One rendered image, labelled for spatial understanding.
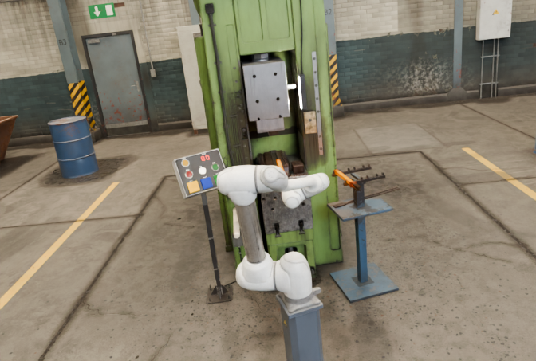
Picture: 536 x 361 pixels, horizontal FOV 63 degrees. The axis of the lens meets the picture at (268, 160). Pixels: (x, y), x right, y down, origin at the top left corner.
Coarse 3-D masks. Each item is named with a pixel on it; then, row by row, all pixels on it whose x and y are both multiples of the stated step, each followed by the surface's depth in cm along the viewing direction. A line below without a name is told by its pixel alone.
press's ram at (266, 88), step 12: (276, 60) 320; (252, 72) 306; (264, 72) 307; (276, 72) 307; (252, 84) 309; (264, 84) 309; (276, 84) 310; (288, 84) 332; (252, 96) 311; (264, 96) 312; (276, 96) 313; (252, 108) 314; (264, 108) 315; (276, 108) 315; (288, 108) 316; (252, 120) 317
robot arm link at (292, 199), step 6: (282, 192) 254; (288, 192) 248; (294, 192) 248; (300, 192) 249; (282, 198) 251; (288, 198) 245; (294, 198) 245; (300, 198) 247; (288, 204) 246; (294, 204) 246
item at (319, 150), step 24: (312, 0) 308; (312, 24) 313; (312, 48) 318; (312, 72) 323; (312, 96) 329; (312, 144) 341; (312, 168) 347; (336, 168) 349; (336, 192) 355; (336, 216) 362; (336, 240) 369
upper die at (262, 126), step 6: (258, 120) 317; (264, 120) 317; (270, 120) 318; (276, 120) 318; (282, 120) 318; (258, 126) 318; (264, 126) 319; (270, 126) 319; (276, 126) 319; (282, 126) 320; (258, 132) 320
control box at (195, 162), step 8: (208, 152) 314; (216, 152) 317; (176, 160) 304; (192, 160) 308; (200, 160) 310; (208, 160) 313; (216, 160) 315; (176, 168) 302; (184, 168) 304; (192, 168) 306; (208, 168) 311; (224, 168) 315; (176, 176) 308; (184, 176) 303; (192, 176) 305; (200, 176) 307; (208, 176) 309; (184, 184) 301; (200, 184) 305; (184, 192) 300; (200, 192) 304
